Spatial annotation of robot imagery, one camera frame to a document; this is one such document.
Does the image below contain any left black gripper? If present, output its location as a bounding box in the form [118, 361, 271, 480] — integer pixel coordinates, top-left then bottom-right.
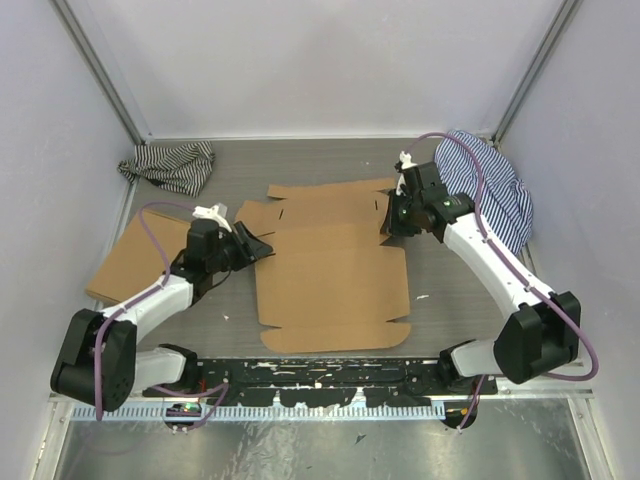
[209, 221, 274, 274]

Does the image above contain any brown cardboard box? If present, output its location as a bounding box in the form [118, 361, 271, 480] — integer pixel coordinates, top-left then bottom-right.
[85, 211, 190, 305]
[236, 178, 411, 354]

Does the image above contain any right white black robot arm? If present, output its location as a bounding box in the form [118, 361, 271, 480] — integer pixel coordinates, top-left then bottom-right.
[381, 154, 581, 395]

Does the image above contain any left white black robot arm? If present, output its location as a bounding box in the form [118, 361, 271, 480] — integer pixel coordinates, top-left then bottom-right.
[50, 219, 274, 415]

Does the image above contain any folded brown cardboard box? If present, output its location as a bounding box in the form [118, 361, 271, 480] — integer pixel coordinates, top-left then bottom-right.
[85, 211, 190, 305]

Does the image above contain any black white striped cloth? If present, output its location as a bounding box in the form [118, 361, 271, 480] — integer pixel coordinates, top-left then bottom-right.
[117, 141, 216, 197]

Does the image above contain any blue white striped cloth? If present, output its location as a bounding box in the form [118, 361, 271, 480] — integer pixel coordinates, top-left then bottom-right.
[434, 130, 533, 255]

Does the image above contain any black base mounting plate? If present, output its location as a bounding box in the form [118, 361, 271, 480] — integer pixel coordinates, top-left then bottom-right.
[139, 355, 501, 407]

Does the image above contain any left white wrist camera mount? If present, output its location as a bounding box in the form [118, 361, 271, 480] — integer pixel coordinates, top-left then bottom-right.
[192, 203, 233, 232]

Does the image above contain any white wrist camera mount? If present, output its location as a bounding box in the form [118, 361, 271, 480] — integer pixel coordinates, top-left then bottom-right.
[394, 151, 417, 196]
[192, 203, 233, 232]

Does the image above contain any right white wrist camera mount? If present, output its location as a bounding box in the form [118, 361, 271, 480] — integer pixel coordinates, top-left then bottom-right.
[394, 151, 417, 196]

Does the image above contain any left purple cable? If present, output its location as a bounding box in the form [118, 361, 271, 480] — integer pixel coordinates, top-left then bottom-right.
[92, 200, 201, 422]

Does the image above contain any aluminium rail with cable duct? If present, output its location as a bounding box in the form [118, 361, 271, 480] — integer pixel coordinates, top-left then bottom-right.
[47, 357, 596, 422]

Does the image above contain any right aluminium frame post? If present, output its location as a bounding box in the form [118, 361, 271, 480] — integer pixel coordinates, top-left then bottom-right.
[491, 0, 583, 146]

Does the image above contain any aluminium frame post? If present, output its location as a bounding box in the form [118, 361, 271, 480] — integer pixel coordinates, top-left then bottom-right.
[50, 0, 153, 145]
[491, 0, 583, 146]

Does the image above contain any left aluminium frame post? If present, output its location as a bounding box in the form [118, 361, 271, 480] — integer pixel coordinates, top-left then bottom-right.
[50, 0, 153, 145]

